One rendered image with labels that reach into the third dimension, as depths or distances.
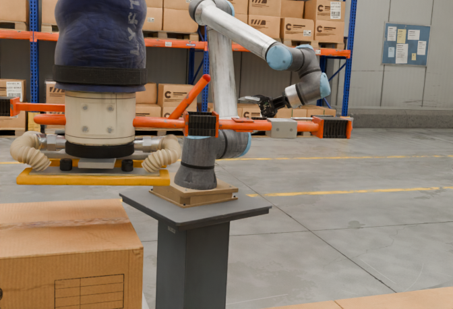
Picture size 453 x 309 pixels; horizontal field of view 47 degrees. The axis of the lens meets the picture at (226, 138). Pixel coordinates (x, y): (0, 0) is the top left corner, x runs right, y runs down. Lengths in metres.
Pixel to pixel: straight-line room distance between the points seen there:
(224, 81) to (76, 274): 1.37
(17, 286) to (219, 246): 1.28
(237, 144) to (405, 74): 10.06
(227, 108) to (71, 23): 1.23
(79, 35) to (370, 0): 10.65
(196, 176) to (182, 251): 0.33
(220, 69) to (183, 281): 0.94
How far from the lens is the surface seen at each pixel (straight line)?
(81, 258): 1.20
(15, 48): 9.79
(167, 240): 2.35
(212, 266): 2.35
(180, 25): 8.70
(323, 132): 1.38
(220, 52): 2.38
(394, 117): 12.00
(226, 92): 2.35
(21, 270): 1.20
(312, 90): 2.04
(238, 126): 1.32
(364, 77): 11.63
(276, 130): 1.34
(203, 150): 2.20
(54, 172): 1.24
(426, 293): 2.16
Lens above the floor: 1.38
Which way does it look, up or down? 9 degrees down
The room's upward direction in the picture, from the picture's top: 3 degrees clockwise
